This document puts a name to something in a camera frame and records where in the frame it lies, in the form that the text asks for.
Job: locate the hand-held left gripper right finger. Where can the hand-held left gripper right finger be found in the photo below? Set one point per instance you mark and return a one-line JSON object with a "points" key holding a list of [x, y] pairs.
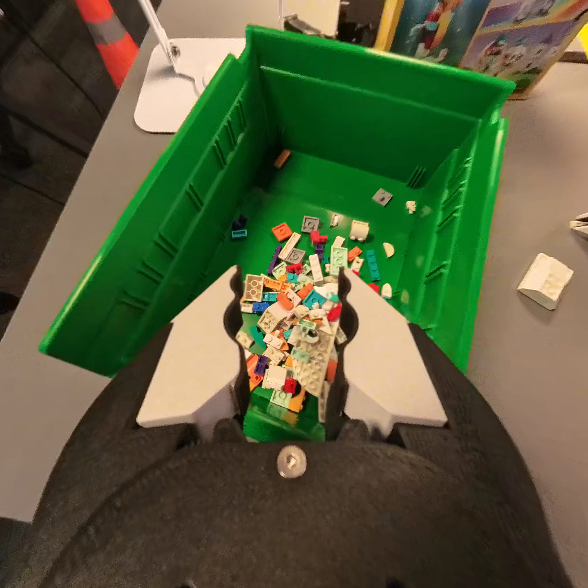
{"points": [[390, 372]]}

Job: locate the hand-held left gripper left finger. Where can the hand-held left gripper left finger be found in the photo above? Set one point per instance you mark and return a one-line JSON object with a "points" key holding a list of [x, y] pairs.
{"points": [[193, 367]]}

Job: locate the pile of mixed lego pieces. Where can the pile of mixed lego pieces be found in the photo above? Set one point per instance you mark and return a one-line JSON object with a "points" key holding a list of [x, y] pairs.
{"points": [[303, 285]]}

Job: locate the green plastic bin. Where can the green plastic bin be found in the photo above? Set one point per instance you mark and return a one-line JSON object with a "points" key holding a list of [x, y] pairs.
{"points": [[367, 119]]}

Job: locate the grey square lego plate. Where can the grey square lego plate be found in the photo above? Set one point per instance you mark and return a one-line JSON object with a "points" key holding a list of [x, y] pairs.
{"points": [[381, 197]]}

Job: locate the white lego wedge assembly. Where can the white lego wedge assembly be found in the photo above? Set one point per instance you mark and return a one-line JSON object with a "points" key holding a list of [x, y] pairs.
{"points": [[546, 280]]}

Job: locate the brown lego tile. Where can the brown lego tile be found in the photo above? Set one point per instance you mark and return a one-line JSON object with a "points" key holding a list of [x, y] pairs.
{"points": [[282, 159]]}

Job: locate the white ridged lego part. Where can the white ridged lego part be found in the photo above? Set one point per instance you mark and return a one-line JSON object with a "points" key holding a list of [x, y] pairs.
{"points": [[579, 226]]}

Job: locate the yellow lego set box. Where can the yellow lego set box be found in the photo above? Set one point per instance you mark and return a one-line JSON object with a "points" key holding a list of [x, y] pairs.
{"points": [[505, 41]]}

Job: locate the white stand with pole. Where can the white stand with pole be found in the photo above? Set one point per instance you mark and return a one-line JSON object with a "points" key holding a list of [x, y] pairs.
{"points": [[170, 101]]}

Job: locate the orange traffic cone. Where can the orange traffic cone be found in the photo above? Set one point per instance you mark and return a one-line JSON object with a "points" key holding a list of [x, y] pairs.
{"points": [[108, 32]]}

